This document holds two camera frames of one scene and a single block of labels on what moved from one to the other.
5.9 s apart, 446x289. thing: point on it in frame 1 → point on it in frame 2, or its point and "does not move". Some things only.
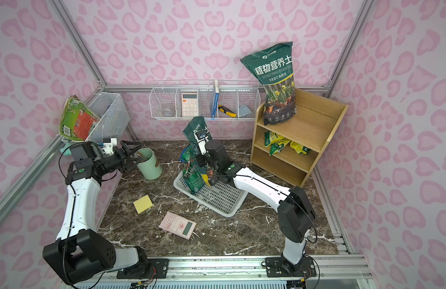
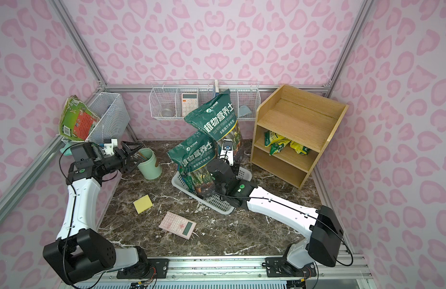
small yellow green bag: [299, 149] does not move
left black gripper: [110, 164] does not move
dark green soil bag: [198, 124] → [193, 156]
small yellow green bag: [270, 137] does not move
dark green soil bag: [274, 66] → [217, 120]
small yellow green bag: [277, 147] does not move
